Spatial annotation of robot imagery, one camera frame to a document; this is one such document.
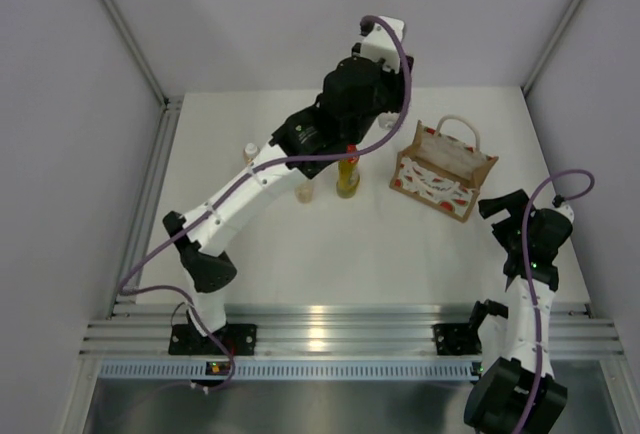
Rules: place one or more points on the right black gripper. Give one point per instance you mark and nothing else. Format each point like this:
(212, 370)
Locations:
(514, 203)

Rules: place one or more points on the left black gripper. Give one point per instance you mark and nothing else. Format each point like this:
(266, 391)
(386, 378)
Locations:
(395, 83)

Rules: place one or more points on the burlap watermelon canvas bag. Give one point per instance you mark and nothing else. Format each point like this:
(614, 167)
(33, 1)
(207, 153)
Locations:
(441, 171)

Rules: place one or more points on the yellow bottle red cap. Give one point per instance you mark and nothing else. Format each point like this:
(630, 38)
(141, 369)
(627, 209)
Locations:
(348, 174)

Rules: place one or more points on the amber bottle white cap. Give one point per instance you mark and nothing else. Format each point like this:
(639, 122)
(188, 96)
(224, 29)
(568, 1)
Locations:
(250, 152)
(304, 192)

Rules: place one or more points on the clear jar grey lid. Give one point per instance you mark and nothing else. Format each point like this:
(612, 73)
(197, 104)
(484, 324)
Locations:
(387, 121)

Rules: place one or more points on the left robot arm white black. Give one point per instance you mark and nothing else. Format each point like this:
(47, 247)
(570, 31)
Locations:
(297, 151)

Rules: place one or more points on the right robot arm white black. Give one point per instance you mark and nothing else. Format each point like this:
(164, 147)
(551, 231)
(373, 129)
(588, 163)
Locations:
(517, 390)

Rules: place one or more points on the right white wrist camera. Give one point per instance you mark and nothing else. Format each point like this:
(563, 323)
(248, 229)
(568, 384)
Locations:
(561, 206)

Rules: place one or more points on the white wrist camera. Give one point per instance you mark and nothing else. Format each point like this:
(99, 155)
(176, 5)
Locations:
(382, 39)
(561, 206)

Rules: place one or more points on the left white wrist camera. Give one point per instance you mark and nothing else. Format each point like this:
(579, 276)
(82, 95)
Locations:
(382, 39)

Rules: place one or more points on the aluminium front rail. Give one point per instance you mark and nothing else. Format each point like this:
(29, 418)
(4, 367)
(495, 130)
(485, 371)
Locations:
(338, 332)

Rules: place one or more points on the aluminium rail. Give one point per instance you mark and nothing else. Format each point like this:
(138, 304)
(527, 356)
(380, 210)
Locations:
(149, 194)
(338, 332)

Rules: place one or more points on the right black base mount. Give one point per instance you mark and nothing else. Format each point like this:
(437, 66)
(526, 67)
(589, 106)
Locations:
(456, 339)

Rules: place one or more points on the left side aluminium rail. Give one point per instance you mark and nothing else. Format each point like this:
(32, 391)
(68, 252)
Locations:
(149, 194)

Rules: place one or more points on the right aluminium frame post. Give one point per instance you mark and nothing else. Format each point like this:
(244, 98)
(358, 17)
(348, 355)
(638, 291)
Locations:
(552, 44)

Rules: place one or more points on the aluminium frame post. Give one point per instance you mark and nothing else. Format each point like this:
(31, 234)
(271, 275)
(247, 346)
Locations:
(552, 44)
(132, 47)

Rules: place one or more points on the left aluminium frame post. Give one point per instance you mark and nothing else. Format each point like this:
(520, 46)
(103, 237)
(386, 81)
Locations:
(132, 47)

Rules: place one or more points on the grey slotted cable duct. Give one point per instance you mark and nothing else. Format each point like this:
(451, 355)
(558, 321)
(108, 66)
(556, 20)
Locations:
(254, 370)

